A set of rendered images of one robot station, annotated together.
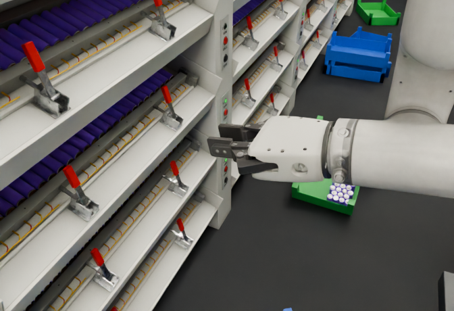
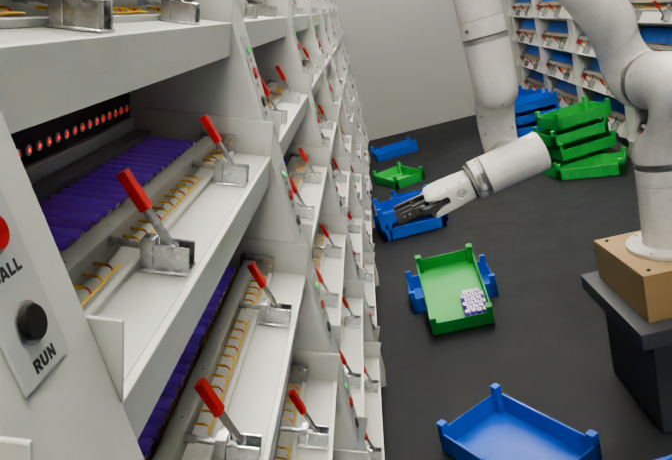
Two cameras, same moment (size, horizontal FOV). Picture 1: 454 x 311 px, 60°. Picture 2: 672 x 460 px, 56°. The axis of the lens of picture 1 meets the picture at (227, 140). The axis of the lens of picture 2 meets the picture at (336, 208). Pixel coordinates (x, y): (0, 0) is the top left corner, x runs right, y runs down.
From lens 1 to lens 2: 0.90 m
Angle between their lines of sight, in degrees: 26
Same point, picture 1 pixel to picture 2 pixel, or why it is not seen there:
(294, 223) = (451, 349)
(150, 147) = (334, 269)
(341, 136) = (474, 165)
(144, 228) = (349, 351)
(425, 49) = (492, 99)
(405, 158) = (510, 157)
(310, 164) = (466, 187)
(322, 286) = (508, 374)
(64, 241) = (334, 318)
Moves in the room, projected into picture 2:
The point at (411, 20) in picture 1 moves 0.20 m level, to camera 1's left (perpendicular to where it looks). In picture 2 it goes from (480, 90) to (393, 120)
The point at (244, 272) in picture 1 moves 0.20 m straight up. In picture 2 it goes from (435, 399) to (419, 335)
